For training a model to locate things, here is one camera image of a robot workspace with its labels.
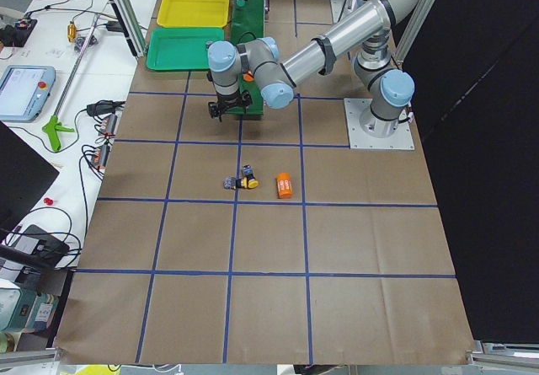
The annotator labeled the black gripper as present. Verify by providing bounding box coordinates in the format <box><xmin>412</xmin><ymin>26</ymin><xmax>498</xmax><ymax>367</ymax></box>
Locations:
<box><xmin>208</xmin><ymin>90</ymin><xmax>252</xmax><ymax>121</ymax></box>

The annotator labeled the yellow push button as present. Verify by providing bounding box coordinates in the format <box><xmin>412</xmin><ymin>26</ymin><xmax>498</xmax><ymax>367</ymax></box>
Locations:
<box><xmin>223</xmin><ymin>177</ymin><xmax>259</xmax><ymax>190</ymax></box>
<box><xmin>241</xmin><ymin>164</ymin><xmax>254</xmax><ymax>179</ymax></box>

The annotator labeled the yellow push button front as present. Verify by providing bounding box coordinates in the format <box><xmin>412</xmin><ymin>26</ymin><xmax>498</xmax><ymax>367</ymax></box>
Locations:
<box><xmin>223</xmin><ymin>177</ymin><xmax>259</xmax><ymax>190</ymax></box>

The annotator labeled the orange cylinder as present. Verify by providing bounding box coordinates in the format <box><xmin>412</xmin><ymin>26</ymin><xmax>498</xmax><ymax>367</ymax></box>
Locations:
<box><xmin>243</xmin><ymin>72</ymin><xmax>254</xmax><ymax>82</ymax></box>
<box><xmin>276</xmin><ymin>172</ymin><xmax>293</xmax><ymax>199</ymax></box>

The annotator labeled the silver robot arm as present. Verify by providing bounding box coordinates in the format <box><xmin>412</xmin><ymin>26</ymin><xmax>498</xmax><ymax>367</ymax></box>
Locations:
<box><xmin>208</xmin><ymin>0</ymin><xmax>418</xmax><ymax>138</ymax></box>

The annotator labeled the green conveyor belt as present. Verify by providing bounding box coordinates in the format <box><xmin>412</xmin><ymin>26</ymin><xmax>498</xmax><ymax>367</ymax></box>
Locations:
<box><xmin>227</xmin><ymin>0</ymin><xmax>266</xmax><ymax>120</ymax></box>

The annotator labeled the yellow plastic tray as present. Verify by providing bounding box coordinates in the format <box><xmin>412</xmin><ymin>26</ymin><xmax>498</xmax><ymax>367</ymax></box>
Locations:
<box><xmin>157</xmin><ymin>0</ymin><xmax>230</xmax><ymax>28</ymax></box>

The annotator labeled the green plastic tray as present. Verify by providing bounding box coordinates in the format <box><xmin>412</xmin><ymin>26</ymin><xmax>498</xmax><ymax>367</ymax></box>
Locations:
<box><xmin>147</xmin><ymin>27</ymin><xmax>224</xmax><ymax>72</ymax></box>

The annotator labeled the black power adapter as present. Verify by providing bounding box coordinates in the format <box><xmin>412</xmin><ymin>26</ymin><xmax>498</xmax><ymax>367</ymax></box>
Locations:
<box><xmin>105</xmin><ymin>21</ymin><xmax>123</xmax><ymax>33</ymax></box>

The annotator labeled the gold resistor block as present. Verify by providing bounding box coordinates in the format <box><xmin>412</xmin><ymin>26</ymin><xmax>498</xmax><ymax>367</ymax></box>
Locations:
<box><xmin>67</xmin><ymin>21</ymin><xmax>77</xmax><ymax>42</ymax></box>

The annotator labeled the blue teach pendant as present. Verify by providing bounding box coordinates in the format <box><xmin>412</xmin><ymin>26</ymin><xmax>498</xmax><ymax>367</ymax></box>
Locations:
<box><xmin>0</xmin><ymin>65</ymin><xmax>56</xmax><ymax>122</ymax></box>

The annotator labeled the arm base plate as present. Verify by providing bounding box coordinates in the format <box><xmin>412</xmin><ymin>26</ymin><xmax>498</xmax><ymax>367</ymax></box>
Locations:
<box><xmin>344</xmin><ymin>98</ymin><xmax>415</xmax><ymax>151</ymax></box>
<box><xmin>330</xmin><ymin>0</ymin><xmax>361</xmax><ymax>24</ymax></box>

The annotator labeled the aluminium frame post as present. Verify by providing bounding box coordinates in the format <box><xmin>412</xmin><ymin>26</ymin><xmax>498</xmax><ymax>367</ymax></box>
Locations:
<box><xmin>108</xmin><ymin>0</ymin><xmax>147</xmax><ymax>58</ymax></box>

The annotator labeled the green handled reach grabber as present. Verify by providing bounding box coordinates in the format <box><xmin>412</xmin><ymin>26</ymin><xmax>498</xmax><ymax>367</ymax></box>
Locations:
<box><xmin>42</xmin><ymin>13</ymin><xmax>99</xmax><ymax>153</ymax></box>

